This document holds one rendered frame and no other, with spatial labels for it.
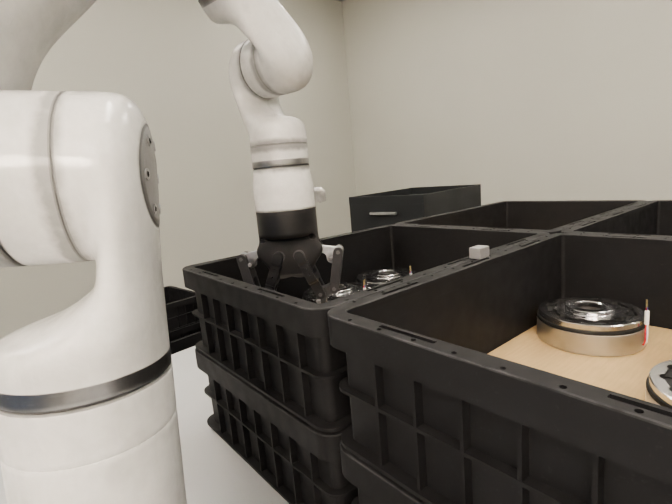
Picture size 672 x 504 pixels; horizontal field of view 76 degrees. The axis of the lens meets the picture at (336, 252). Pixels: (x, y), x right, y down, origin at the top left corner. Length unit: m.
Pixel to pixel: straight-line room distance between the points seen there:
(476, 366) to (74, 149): 0.22
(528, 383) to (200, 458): 0.46
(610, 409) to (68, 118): 0.27
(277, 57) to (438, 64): 3.91
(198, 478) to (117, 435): 0.32
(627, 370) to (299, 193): 0.38
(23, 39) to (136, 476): 0.25
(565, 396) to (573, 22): 3.83
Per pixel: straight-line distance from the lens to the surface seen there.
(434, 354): 0.26
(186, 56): 3.81
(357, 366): 0.33
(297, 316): 0.36
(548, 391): 0.23
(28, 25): 0.33
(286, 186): 0.51
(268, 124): 0.52
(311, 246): 0.54
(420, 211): 2.03
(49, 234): 0.25
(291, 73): 0.52
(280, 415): 0.44
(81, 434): 0.26
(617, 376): 0.48
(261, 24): 0.52
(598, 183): 3.85
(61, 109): 0.25
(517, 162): 4.01
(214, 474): 0.58
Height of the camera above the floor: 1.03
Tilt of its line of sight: 10 degrees down
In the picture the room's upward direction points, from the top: 5 degrees counter-clockwise
